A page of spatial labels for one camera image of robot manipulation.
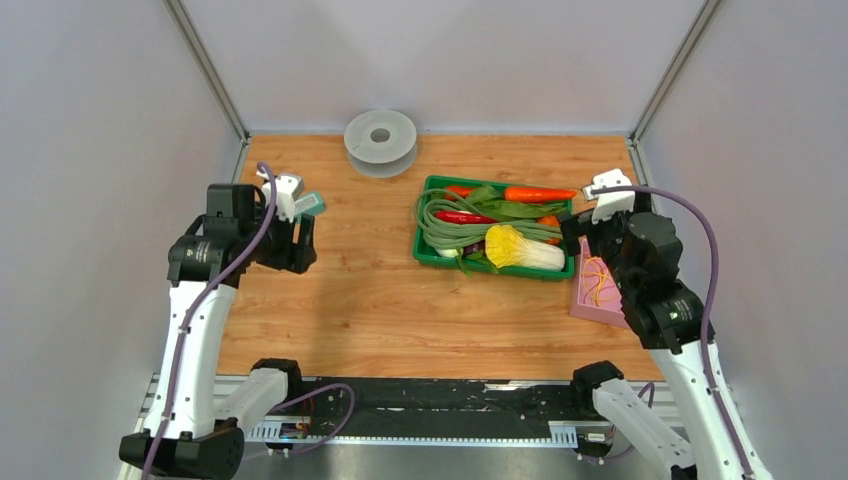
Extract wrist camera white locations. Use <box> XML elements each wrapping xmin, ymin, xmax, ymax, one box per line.
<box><xmin>581</xmin><ymin>168</ymin><xmax>635</xmax><ymax>224</ymax></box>
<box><xmin>256</xmin><ymin>170</ymin><xmax>304</xmax><ymax>221</ymax></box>

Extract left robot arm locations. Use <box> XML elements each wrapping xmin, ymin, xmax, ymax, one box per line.
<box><xmin>119</xmin><ymin>175</ymin><xmax>317</xmax><ymax>479</ymax></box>

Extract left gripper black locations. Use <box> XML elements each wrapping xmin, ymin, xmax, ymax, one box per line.
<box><xmin>240</xmin><ymin>201</ymin><xmax>318</xmax><ymax>274</ymax></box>

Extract orange small vegetable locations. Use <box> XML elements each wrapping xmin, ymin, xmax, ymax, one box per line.
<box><xmin>536</xmin><ymin>215</ymin><xmax>562</xmax><ymax>246</ymax></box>

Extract green plastic tray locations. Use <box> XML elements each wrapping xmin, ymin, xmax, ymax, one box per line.
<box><xmin>412</xmin><ymin>175</ymin><xmax>576</xmax><ymax>282</ymax></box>

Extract red chili pepper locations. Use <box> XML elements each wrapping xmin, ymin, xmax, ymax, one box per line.
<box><xmin>433</xmin><ymin>210</ymin><xmax>497</xmax><ymax>225</ymax></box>

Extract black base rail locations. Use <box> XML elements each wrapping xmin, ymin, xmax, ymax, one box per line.
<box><xmin>119</xmin><ymin>360</ymin><xmax>622</xmax><ymax>478</ymax></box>

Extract yellow rubber bands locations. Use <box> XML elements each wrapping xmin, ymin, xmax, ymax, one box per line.
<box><xmin>579</xmin><ymin>256</ymin><xmax>618</xmax><ymax>307</ymax></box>

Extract teal small box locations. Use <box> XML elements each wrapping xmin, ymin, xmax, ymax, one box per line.
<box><xmin>294</xmin><ymin>192</ymin><xmax>326</xmax><ymax>217</ymax></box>

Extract purple eggplant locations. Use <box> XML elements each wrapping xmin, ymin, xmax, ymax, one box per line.
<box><xmin>462</xmin><ymin>240</ymin><xmax>485</xmax><ymax>259</ymax></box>

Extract green leafy vegetable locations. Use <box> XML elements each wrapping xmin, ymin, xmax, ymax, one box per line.
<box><xmin>465</xmin><ymin>185</ymin><xmax>571</xmax><ymax>220</ymax></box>

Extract green long beans bundle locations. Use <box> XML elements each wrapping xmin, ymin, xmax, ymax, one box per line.
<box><xmin>412</xmin><ymin>188</ymin><xmax>563</xmax><ymax>250</ymax></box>

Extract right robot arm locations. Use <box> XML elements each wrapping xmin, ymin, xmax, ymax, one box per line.
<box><xmin>561</xmin><ymin>211</ymin><xmax>772</xmax><ymax>479</ymax></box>

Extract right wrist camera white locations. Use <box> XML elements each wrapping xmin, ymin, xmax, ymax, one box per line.
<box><xmin>581</xmin><ymin>168</ymin><xmax>635</xmax><ymax>224</ymax></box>

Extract pink plastic box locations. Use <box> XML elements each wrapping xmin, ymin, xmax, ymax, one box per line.
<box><xmin>570</xmin><ymin>238</ymin><xmax>628</xmax><ymax>329</ymax></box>

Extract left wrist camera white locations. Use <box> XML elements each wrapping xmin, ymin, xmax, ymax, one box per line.
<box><xmin>256</xmin><ymin>170</ymin><xmax>304</xmax><ymax>221</ymax></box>

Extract yellow napa cabbage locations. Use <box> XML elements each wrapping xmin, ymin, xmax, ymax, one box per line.
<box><xmin>484</xmin><ymin>225</ymin><xmax>566</xmax><ymax>271</ymax></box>

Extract grey filament spool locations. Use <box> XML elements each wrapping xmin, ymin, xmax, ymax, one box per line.
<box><xmin>343</xmin><ymin>110</ymin><xmax>418</xmax><ymax>179</ymax></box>

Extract orange carrot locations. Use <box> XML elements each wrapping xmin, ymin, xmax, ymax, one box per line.
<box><xmin>503</xmin><ymin>186</ymin><xmax>577</xmax><ymax>204</ymax></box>

